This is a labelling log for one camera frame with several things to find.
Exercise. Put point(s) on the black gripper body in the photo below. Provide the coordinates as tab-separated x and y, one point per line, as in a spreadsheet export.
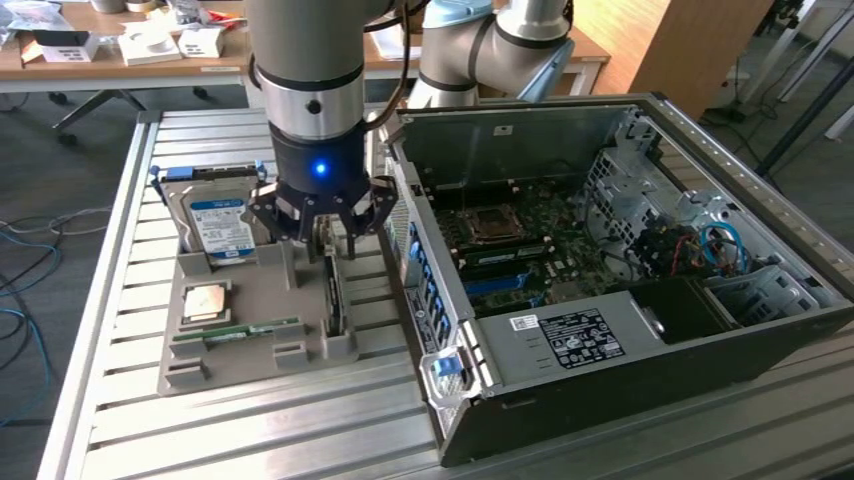
320	150

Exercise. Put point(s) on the black green graphics card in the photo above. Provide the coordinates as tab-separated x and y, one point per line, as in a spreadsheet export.
334	290

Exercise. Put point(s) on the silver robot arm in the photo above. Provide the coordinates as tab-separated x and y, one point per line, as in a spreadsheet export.
307	50

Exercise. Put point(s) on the hard disk with blue caddy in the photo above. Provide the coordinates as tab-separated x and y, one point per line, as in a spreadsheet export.
220	220

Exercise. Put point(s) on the grey plastic parts rack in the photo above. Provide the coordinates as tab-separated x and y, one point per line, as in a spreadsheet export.
267	300

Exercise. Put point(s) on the metal CPU socket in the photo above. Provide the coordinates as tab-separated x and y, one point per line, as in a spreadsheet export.
490	220

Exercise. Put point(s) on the copper coloured CPU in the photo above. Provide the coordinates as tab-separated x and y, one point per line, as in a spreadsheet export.
203	302

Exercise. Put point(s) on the green RAM stick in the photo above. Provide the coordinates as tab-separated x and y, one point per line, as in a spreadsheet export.
500	256
240	331

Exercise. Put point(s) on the white paper stack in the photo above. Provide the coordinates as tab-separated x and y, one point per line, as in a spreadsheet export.
387	47

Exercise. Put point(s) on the blue expansion slot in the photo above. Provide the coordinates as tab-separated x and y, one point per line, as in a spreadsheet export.
496	286

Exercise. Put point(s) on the small white labelled box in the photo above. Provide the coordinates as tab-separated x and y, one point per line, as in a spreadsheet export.
200	45

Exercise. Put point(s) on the green motherboard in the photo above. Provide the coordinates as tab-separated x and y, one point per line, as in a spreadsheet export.
574	250

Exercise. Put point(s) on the white box with roll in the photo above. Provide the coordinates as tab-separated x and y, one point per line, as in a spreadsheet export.
149	47

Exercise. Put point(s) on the blue plastic case latch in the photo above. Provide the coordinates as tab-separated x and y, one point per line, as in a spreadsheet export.
447	365

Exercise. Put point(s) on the silver chipset heatsink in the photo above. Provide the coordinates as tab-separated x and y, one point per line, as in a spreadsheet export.
568	292

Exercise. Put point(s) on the grey power supply unit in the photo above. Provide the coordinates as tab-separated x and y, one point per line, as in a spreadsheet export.
520	350

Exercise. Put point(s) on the perforated metal drive cage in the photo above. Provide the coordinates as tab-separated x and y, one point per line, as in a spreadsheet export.
627	200

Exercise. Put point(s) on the beige tape roll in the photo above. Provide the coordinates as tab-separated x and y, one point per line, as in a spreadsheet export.
141	6

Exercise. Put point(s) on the grey cup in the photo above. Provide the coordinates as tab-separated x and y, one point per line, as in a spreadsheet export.
108	6

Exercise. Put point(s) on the white box with black top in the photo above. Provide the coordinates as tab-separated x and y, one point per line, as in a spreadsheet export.
67	50

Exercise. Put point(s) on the clear plastic bag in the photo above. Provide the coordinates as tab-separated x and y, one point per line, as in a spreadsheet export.
33	15

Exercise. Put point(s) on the black grey PC case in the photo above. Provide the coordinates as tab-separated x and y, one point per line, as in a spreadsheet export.
600	415

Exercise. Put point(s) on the grey metal disk bay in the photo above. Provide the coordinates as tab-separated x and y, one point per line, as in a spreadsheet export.
767	295

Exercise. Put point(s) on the black slanted metal pole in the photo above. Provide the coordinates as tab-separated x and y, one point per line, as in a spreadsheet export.
801	120

